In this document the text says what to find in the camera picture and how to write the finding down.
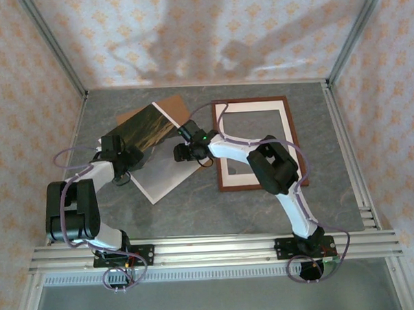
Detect white-bordered glossy photo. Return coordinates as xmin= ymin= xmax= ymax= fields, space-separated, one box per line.
xmin=96 ymin=99 xmax=212 ymax=208

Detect brown fibreboard backing board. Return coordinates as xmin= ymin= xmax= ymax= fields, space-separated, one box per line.
xmin=115 ymin=95 xmax=193 ymax=132

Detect brown wooden picture frame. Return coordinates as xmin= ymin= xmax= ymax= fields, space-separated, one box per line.
xmin=211 ymin=95 xmax=311 ymax=193

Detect white mat board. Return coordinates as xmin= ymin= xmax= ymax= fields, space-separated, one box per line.
xmin=214 ymin=99 xmax=300 ymax=187

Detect grey metal panel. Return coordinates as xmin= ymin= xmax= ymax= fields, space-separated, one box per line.
xmin=27 ymin=270 xmax=407 ymax=310

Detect green circuit board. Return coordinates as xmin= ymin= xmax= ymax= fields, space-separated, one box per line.
xmin=321 ymin=257 xmax=343 ymax=274

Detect thin aluminium side rail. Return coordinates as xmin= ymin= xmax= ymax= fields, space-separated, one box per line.
xmin=38 ymin=93 xmax=95 ymax=245

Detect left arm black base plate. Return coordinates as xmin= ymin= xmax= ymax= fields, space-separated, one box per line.
xmin=93 ymin=244 xmax=156 ymax=270

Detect wide aluminium rail beam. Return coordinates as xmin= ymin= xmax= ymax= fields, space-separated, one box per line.
xmin=27 ymin=227 xmax=403 ymax=275

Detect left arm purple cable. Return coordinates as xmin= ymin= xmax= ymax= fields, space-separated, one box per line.
xmin=53 ymin=143 xmax=148 ymax=296

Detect grey slotted cable duct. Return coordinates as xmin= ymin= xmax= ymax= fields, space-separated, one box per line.
xmin=43 ymin=258 xmax=393 ymax=287

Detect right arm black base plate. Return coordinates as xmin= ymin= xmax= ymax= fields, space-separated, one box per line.
xmin=274 ymin=235 xmax=336 ymax=262

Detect aluminium corner post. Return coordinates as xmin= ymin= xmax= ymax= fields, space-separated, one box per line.
xmin=16 ymin=0 xmax=90 ymax=102
xmin=323 ymin=0 xmax=393 ymax=87

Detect grooved aluminium side rail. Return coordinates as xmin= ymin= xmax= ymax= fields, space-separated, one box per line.
xmin=321 ymin=79 xmax=382 ymax=233

